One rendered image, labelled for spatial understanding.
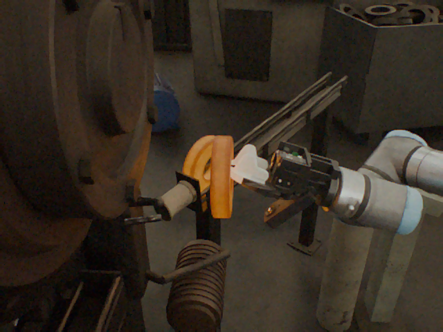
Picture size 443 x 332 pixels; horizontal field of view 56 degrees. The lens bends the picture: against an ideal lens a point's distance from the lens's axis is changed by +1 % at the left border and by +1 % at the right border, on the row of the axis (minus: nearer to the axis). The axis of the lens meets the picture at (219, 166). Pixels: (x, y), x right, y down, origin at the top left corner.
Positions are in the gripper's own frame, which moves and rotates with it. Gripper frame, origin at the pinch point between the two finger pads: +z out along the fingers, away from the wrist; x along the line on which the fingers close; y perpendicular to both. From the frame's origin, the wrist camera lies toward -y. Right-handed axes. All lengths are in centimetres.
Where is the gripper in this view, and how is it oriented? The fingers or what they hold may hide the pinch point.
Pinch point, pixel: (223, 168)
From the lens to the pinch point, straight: 76.0
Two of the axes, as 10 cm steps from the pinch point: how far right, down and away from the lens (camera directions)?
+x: -0.7, 5.1, -8.6
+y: 2.8, -8.1, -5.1
